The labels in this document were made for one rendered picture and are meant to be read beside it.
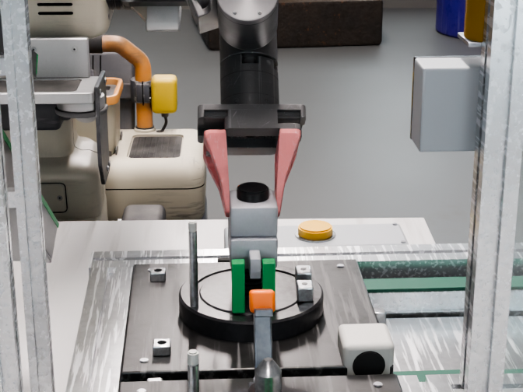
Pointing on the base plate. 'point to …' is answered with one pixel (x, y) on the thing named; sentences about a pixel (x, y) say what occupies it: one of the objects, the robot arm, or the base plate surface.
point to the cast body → (253, 225)
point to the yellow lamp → (474, 19)
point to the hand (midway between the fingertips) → (252, 207)
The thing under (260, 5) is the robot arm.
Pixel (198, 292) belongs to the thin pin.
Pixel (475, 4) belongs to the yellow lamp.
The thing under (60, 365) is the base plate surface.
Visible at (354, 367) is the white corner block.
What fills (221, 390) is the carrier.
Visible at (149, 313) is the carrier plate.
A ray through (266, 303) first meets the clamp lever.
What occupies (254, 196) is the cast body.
